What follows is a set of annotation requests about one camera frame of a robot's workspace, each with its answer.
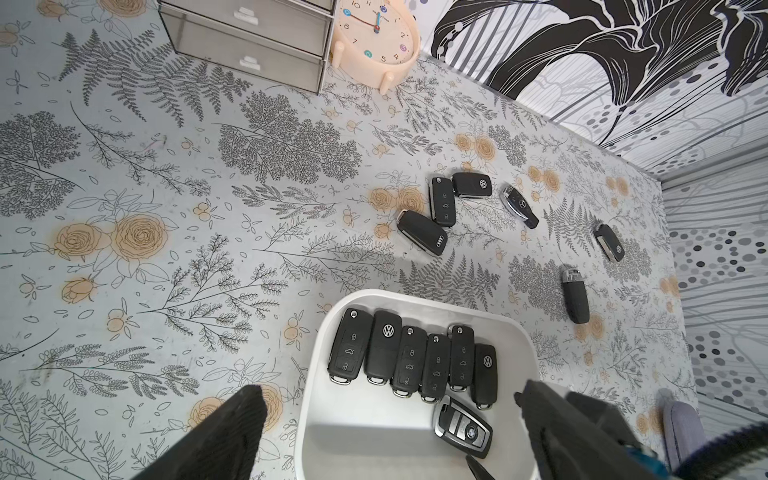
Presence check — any silver black bmw key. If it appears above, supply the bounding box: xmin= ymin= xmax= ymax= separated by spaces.
xmin=432 ymin=395 xmax=493 ymax=459

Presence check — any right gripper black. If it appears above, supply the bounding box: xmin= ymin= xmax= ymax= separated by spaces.
xmin=565 ymin=392 xmax=666 ymax=474

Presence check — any purple tray lid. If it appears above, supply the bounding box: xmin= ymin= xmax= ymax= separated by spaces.
xmin=662 ymin=401 xmax=707 ymax=470

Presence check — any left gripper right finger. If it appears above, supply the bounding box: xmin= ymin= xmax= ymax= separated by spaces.
xmin=515 ymin=380 xmax=660 ymax=479

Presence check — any black silver mercedes key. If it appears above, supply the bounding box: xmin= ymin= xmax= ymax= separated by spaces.
xmin=500 ymin=185 xmax=539 ymax=229

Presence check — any black key fob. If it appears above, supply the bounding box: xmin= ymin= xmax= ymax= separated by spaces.
xmin=561 ymin=267 xmax=590 ymax=325

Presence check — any black car key front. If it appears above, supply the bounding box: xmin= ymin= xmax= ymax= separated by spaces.
xmin=390 ymin=326 xmax=427 ymax=398

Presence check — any black car key vw back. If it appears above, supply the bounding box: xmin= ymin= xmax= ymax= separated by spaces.
xmin=451 ymin=171 xmax=493 ymax=198

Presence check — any pink round alarm clock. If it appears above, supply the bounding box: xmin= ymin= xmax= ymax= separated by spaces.
xmin=330 ymin=0 xmax=421 ymax=95

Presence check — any white storage tray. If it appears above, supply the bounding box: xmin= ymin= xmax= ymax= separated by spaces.
xmin=294 ymin=289 xmax=540 ymax=479

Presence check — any white mini drawer cabinet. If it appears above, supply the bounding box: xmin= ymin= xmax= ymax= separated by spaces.
xmin=159 ymin=1 xmax=335 ymax=94

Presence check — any black car key upright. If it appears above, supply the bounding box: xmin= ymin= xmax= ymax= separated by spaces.
xmin=429 ymin=176 xmax=456 ymax=228

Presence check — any black car key audi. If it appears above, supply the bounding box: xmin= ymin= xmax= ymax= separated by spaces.
xmin=396 ymin=210 xmax=448 ymax=256

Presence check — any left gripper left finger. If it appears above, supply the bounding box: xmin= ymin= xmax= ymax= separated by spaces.
xmin=136 ymin=385 xmax=267 ymax=480

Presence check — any black car key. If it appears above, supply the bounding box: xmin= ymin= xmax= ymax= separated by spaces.
xmin=429 ymin=176 xmax=456 ymax=228
xmin=470 ymin=343 xmax=498 ymax=410
xmin=364 ymin=310 xmax=402 ymax=385
xmin=448 ymin=324 xmax=475 ymax=392
xmin=390 ymin=326 xmax=427 ymax=398
xmin=419 ymin=333 xmax=450 ymax=403
xmin=594 ymin=223 xmax=625 ymax=263

